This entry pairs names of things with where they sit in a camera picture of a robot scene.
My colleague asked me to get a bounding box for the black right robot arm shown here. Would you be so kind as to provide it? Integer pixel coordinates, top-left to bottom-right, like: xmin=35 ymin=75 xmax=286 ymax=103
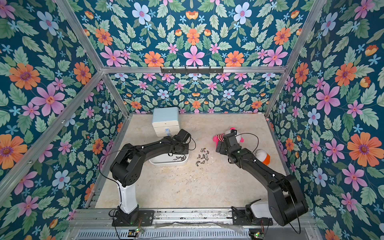
xmin=216 ymin=132 xmax=309 ymax=226

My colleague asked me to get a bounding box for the black hook rail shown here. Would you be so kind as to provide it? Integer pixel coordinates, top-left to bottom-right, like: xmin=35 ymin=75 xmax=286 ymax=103
xmin=160 ymin=67 xmax=224 ymax=75

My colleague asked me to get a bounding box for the pile of wing nuts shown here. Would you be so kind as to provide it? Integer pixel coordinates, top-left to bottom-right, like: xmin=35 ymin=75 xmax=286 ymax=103
xmin=170 ymin=154 xmax=189 ymax=163

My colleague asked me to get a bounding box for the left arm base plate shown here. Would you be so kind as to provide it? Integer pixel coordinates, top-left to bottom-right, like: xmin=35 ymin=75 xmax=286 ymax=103
xmin=112 ymin=206 xmax=155 ymax=227

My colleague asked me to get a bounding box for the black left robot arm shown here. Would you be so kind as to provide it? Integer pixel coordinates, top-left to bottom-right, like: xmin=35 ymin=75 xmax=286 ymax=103
xmin=110 ymin=129 xmax=192 ymax=215

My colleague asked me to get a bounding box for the pink white striped plush toy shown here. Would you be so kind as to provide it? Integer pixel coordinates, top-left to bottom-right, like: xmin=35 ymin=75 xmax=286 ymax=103
xmin=213 ymin=128 xmax=244 ymax=146

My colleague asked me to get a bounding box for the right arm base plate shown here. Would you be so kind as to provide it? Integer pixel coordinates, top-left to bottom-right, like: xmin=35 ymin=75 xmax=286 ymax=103
xmin=231 ymin=199 xmax=273 ymax=227

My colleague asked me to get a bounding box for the pale blue drawer box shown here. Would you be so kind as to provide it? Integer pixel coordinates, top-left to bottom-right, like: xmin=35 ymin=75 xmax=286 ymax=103
xmin=152 ymin=107 xmax=181 ymax=137

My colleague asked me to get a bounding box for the white storage tray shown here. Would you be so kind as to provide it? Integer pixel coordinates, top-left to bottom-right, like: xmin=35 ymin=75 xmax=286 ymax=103
xmin=149 ymin=154 xmax=189 ymax=167

